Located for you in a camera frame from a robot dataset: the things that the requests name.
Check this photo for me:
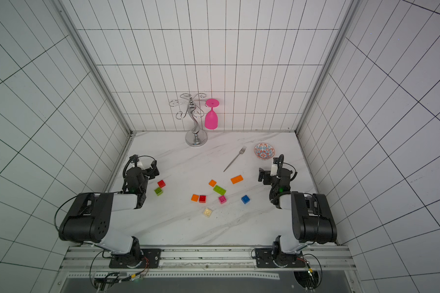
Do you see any magenta lego brick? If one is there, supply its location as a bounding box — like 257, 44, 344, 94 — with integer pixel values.
218, 195, 227, 204

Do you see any cream white lego brick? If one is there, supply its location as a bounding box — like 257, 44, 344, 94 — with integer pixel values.
203, 208, 213, 217

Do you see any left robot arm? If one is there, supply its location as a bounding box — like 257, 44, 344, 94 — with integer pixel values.
58, 166, 160, 268

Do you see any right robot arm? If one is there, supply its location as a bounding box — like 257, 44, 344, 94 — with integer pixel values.
258, 167, 337, 268

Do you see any blue lego brick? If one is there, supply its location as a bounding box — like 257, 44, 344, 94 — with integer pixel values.
242, 195, 250, 204

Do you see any long orange lego brick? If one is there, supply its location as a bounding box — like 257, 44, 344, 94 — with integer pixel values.
231, 175, 243, 184

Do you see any long lime green lego brick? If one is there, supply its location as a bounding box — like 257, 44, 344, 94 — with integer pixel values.
213, 185, 226, 196

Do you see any patterned small bowl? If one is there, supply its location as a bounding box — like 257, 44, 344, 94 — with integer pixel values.
253, 142, 276, 160

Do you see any silver fork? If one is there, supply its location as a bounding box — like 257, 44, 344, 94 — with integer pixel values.
224, 146, 246, 172

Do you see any chrome glass holder stand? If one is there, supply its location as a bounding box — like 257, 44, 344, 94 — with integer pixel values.
169, 93, 208, 147

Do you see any pink wine glass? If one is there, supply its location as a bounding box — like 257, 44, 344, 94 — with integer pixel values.
205, 98, 220, 130

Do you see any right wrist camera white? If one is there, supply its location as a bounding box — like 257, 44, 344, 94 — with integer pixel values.
271, 157, 282, 177

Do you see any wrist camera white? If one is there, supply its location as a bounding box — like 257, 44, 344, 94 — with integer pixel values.
271, 157, 282, 177
137, 156, 153, 170

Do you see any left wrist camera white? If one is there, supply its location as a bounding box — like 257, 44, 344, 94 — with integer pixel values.
137, 156, 153, 170

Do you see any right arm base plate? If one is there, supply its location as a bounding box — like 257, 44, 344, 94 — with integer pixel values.
253, 249, 307, 269

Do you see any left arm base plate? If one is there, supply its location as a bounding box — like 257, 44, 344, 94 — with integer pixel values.
109, 249, 161, 270

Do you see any aluminium mounting rail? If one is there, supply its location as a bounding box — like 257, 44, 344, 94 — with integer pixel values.
59, 245, 356, 282

